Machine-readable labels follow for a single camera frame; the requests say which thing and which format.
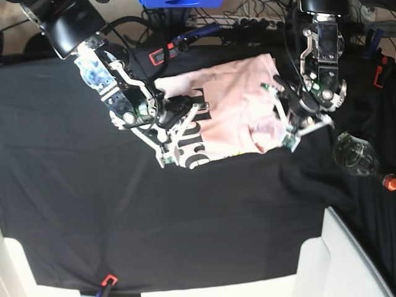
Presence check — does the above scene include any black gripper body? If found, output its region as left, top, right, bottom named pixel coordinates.
left=273, top=75, right=319, bottom=130
left=157, top=95, right=193, bottom=129

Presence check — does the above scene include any pink T-shirt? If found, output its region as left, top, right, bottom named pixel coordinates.
left=155, top=53, right=284, bottom=170

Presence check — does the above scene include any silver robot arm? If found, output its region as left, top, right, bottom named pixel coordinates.
left=274, top=1, right=348, bottom=136

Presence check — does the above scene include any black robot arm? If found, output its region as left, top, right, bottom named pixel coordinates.
left=19, top=1, right=193, bottom=131

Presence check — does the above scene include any red and blue clamp tool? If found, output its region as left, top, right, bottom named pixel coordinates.
left=148, top=23, right=222, bottom=66

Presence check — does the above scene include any clear glass bottle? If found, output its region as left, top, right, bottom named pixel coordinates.
left=333, top=132, right=395, bottom=192

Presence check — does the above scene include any red and black clamp tool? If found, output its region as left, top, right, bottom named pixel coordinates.
left=361, top=29, right=395, bottom=88

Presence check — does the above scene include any black table cloth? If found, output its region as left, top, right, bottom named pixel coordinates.
left=1, top=56, right=395, bottom=293

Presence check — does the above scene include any red clamp at table front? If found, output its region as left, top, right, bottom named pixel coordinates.
left=95, top=274, right=118, bottom=297

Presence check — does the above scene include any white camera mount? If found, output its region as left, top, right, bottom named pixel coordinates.
left=131, top=102, right=209, bottom=168
left=260, top=83, right=334, bottom=152

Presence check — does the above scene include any blue plastic mount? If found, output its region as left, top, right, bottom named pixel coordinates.
left=139, top=0, right=223, bottom=8

